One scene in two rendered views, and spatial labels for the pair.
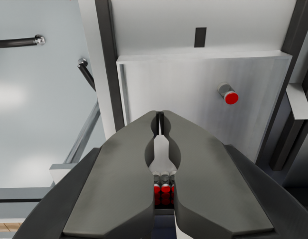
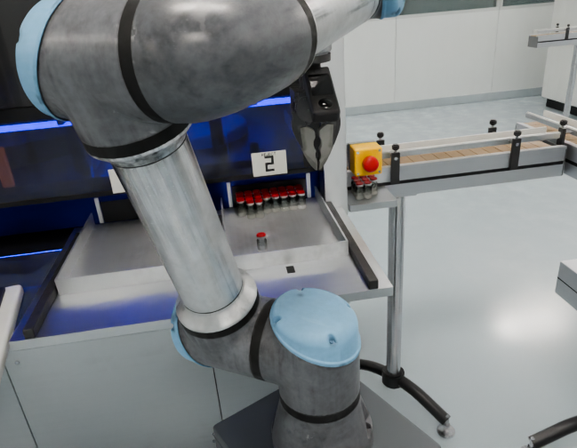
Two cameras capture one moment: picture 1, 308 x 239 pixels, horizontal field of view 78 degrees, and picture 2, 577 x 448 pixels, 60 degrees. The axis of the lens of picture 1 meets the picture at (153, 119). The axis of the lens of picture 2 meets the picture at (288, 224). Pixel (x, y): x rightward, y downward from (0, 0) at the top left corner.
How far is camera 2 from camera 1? 0.87 m
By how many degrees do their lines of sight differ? 33
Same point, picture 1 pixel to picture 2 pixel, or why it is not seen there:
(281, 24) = not seen: hidden behind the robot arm
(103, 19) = (361, 259)
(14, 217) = (416, 164)
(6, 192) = (438, 186)
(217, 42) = (276, 268)
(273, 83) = not seen: hidden behind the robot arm
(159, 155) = (302, 217)
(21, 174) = (506, 262)
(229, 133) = (245, 235)
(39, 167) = (478, 276)
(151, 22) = (328, 269)
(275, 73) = not seen: hidden behind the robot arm
